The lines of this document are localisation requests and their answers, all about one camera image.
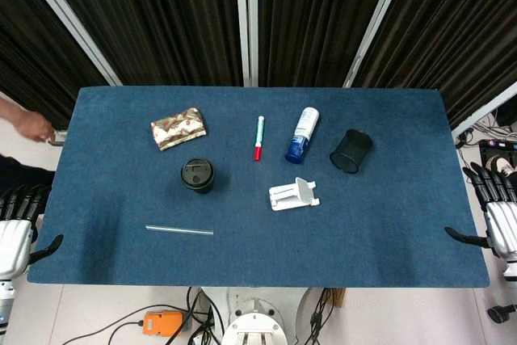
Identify blue felt table mat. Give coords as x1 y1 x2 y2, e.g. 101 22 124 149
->
27 86 490 289

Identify black electronic device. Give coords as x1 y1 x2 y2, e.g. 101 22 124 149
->
478 138 517 168

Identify gold red patterned snack packet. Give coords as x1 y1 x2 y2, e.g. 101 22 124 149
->
150 107 208 152

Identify white black sneaker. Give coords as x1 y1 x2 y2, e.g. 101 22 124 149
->
483 154 517 179

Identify black cable bundle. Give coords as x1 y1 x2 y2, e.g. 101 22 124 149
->
307 288 337 342
177 286 224 345

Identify orange box on floor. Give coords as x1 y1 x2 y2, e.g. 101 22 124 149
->
142 310 184 339

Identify black pleated curtain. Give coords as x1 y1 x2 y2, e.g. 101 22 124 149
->
355 0 517 131
257 0 399 88
0 0 107 131
36 0 244 87

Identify white marker with red cap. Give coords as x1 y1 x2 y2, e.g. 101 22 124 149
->
253 116 266 162

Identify white partition post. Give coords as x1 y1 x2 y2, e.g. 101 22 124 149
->
342 0 414 88
234 0 260 88
13 0 124 87
451 81 517 141

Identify black mesh pen holder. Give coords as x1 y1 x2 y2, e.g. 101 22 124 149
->
329 128 374 175

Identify black lidded coffee cup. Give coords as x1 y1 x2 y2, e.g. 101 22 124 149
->
179 158 216 195

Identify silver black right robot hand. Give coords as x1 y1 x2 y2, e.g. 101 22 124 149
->
444 162 517 259

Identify black caster wheel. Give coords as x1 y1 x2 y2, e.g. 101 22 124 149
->
486 303 517 324

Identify long black floor cable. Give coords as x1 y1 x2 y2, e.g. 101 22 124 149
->
56 303 187 345

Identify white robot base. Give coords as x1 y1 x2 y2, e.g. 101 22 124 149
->
200 287 313 345

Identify bare person hand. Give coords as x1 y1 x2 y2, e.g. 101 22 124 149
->
18 111 57 143

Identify person forearm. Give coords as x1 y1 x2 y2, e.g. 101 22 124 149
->
0 97 26 130

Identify tangled cables by partition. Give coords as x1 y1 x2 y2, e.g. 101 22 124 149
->
455 111 517 149

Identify white blue spray bottle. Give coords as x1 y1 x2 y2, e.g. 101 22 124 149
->
284 107 321 165

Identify brown cardboard piece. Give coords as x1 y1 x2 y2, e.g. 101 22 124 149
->
324 287 347 309

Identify white folding phone stand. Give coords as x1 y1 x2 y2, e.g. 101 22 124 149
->
268 177 321 212

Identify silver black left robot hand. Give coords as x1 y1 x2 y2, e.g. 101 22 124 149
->
0 184 65 278

